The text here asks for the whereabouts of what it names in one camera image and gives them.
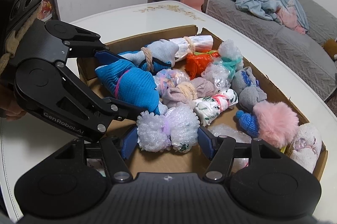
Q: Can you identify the brown plush toy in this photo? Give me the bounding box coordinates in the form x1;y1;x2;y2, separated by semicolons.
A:
323;39;337;61

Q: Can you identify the person right hand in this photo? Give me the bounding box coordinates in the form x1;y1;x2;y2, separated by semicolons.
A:
1;85;26;121

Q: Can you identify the orange bundle in box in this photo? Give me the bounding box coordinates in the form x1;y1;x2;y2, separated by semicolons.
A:
185;51;220;80

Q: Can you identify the grey sofa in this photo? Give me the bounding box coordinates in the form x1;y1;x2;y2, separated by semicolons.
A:
203;0;336;102

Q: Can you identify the mauve sock cream band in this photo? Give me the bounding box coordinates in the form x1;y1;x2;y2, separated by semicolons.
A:
162;77;215;108

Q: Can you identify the blue knit sock bundle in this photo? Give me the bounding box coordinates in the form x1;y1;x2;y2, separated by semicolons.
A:
95;59;168;114

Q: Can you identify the clear bubble wrap bundle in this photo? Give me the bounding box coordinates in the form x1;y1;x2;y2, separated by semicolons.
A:
201;64;231;91

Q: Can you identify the white floral pink band bundle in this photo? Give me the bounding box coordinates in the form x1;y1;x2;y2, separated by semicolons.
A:
193;89;238;126

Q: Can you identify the white rolled cloth bundle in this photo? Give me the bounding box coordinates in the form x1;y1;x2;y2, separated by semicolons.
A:
170;35;214;61

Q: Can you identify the grey blue sock bundle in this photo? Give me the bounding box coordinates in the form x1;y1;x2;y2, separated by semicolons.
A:
231;66;267;112

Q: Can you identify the brown cardboard box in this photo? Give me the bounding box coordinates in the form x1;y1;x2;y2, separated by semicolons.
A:
76;24;329;182

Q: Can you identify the lilac bubble wrap bundle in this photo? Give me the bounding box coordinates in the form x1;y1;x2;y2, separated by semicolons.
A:
136;105;200;153

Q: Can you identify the white sock purple band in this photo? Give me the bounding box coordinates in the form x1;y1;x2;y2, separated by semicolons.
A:
289;122;322;173

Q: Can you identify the white bubble wrap teal bundle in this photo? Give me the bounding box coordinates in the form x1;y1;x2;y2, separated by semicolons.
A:
218;39;244;81

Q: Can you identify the blue white sock rope bundle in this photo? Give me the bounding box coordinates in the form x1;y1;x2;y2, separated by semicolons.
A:
117;39;180;73

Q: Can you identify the pastel bubble wrap bundle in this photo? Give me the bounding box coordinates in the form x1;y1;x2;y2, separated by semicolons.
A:
153;69;190;96

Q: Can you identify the pink fluffy blue knit bundle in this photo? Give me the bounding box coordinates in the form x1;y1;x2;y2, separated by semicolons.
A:
235;101;299;149

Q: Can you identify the clear plastic bundle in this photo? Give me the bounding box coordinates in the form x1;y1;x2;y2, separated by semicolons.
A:
207;123;253;172

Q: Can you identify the light blue blanket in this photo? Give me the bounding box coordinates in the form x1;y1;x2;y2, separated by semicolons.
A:
232;0;309;35

